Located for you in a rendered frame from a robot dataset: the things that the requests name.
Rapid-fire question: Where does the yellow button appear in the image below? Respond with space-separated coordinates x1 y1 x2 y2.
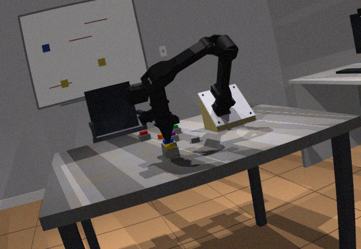
162 143 180 158

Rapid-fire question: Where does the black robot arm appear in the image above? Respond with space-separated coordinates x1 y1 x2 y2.
125 34 239 125

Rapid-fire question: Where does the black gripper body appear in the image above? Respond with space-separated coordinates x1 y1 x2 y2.
149 97 180 127

